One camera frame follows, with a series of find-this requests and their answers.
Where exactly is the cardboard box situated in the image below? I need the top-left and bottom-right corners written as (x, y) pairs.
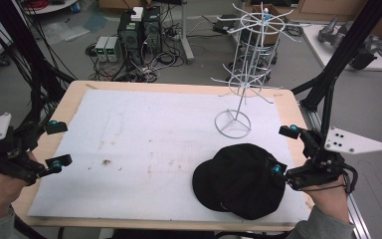
top-left (244, 3), bottom-right (282, 46)

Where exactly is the aluminium rail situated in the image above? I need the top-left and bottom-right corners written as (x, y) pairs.
top-left (297, 102), bottom-right (373, 239)

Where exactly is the round white table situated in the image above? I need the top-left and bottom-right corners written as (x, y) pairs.
top-left (22, 0), bottom-right (82, 16)

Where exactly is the white box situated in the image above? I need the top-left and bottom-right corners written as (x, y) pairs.
top-left (130, 6), bottom-right (145, 22)

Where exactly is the grey power supply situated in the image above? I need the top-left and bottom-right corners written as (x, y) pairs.
top-left (105, 36), bottom-right (122, 63)
top-left (95, 36), bottom-right (110, 63)

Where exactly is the white wire display rack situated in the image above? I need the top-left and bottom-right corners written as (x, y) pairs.
top-left (211, 1), bottom-right (311, 139)

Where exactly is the black frame with cables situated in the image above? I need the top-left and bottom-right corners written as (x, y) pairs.
top-left (0, 0), bottom-right (78, 133)

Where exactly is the black computer tower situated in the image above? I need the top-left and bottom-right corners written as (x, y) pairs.
top-left (116, 11), bottom-right (144, 65)
top-left (141, 5), bottom-right (163, 57)

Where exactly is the white board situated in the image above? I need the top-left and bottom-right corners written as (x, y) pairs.
top-left (301, 23), bottom-right (382, 72)

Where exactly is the grey metal table leg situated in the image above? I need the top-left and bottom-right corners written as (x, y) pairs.
top-left (178, 0), bottom-right (196, 65)

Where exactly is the black frame strut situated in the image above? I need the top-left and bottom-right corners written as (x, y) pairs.
top-left (290, 0), bottom-right (382, 142)

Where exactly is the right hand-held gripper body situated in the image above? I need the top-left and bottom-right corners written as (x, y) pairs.
top-left (286, 125), bottom-right (382, 194)

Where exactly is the black cable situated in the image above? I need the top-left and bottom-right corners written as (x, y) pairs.
top-left (341, 163), bottom-right (360, 195)

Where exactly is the white mat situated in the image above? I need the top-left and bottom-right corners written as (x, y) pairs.
top-left (28, 89), bottom-right (311, 225)

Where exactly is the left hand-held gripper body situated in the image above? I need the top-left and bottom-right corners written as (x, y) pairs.
top-left (0, 113), bottom-right (48, 187)

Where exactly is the person's right hand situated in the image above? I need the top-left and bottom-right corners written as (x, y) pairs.
top-left (298, 176), bottom-right (351, 224)

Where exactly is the black cap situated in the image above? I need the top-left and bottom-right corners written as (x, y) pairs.
top-left (192, 142), bottom-right (288, 221)

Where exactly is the tangle of floor cables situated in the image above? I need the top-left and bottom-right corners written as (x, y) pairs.
top-left (85, 42), bottom-right (187, 84)

